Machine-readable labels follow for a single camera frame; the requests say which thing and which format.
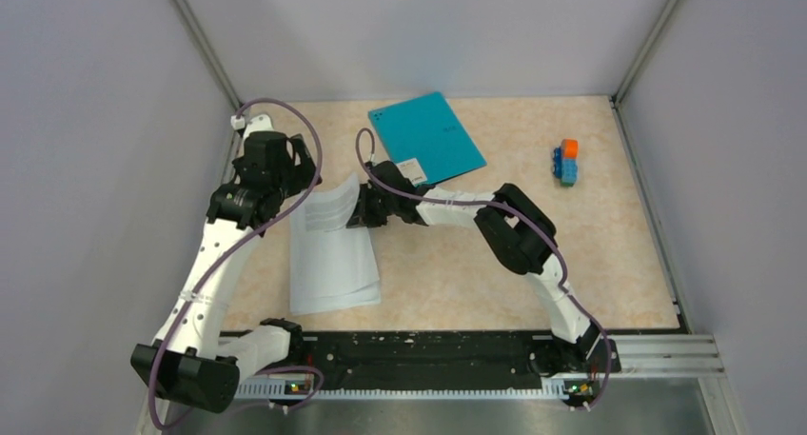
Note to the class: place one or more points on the white printed paper sheet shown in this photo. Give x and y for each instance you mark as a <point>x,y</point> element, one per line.
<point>331,210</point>

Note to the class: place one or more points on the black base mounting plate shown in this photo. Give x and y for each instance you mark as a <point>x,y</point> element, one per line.
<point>451,360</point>

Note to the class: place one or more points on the white printed paper stack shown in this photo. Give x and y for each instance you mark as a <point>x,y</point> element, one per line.
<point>332,270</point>

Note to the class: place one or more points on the aluminium frame rail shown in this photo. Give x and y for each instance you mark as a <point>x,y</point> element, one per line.
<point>641,356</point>

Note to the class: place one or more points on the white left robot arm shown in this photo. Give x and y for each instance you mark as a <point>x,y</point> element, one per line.
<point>214,281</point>

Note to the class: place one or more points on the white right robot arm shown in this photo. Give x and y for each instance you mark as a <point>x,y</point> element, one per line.
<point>519,234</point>

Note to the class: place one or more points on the teal folder black inside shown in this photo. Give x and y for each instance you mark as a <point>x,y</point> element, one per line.
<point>426,140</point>

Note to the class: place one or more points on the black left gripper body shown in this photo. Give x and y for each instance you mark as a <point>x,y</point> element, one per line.
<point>286,176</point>

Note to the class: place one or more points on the colourful toy block stack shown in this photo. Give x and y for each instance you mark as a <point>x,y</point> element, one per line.
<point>565,162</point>

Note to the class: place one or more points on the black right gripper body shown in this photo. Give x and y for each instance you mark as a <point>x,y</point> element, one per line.
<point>386,206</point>

